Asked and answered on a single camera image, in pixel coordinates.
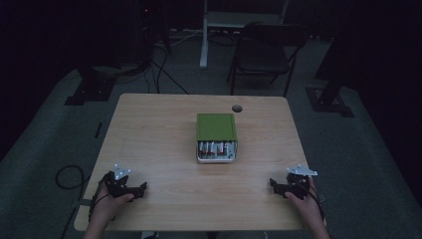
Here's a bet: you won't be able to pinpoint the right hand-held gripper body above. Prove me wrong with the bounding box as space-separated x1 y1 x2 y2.
286 163 318 201

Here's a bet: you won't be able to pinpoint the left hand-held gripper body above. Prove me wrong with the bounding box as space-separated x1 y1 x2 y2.
103 163 135 200

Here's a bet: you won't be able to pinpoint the pile of small sachets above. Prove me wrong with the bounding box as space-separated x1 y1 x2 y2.
198 140 237 159

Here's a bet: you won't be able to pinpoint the green box sleeve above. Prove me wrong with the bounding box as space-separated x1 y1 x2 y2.
195 113 239 142

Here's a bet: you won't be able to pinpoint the person's right hand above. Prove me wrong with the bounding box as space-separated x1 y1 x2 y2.
284 177 328 231

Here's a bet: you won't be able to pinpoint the person's left hand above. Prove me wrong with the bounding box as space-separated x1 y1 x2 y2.
88 181 135 231

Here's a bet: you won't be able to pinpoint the black stand base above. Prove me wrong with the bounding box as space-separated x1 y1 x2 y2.
64 66 117 107
305 59 355 119

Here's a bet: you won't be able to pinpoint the black folding chair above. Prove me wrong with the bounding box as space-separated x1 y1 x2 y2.
226 21 313 98

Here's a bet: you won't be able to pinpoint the dark computer tower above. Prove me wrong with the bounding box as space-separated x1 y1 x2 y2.
131 0 157 66

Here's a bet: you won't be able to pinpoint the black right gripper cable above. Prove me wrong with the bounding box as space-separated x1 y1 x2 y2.
307 183 327 223

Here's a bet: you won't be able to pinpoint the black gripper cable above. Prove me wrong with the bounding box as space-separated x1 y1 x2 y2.
88 174 112 224
307 183 327 223

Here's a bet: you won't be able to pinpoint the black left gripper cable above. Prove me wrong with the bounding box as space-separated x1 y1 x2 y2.
88 174 112 224

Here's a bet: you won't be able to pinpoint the black looped floor cable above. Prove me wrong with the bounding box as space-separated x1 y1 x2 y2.
54 164 92 239

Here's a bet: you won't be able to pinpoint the black floor cables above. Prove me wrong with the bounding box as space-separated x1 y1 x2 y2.
143 41 191 96

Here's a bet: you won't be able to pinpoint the white floor cable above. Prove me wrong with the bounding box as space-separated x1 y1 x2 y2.
154 29 204 48

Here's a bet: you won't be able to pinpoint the white desk frame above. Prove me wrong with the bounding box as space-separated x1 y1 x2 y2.
199 0 291 70

